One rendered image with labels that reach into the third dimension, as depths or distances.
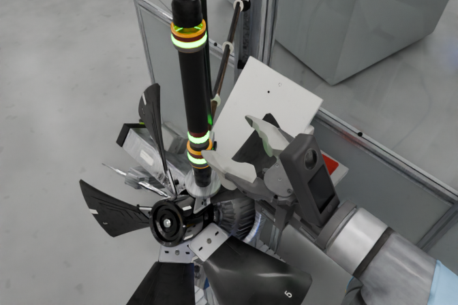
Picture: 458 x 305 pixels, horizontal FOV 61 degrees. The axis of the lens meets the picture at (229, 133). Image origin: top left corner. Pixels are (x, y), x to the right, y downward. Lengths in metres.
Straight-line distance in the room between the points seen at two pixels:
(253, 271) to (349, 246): 0.50
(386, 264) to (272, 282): 0.50
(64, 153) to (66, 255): 0.73
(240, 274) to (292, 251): 1.35
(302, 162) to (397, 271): 0.16
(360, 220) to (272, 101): 0.67
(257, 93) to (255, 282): 0.52
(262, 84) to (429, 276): 0.77
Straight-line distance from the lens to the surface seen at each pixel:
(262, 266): 0.97
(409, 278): 0.50
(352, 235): 0.49
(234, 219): 1.07
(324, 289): 2.26
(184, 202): 0.99
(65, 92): 3.25
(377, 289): 0.51
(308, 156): 0.45
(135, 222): 1.19
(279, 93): 1.11
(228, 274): 0.97
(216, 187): 0.75
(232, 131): 1.18
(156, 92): 1.00
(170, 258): 1.09
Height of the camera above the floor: 2.11
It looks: 51 degrees down
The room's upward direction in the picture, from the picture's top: straight up
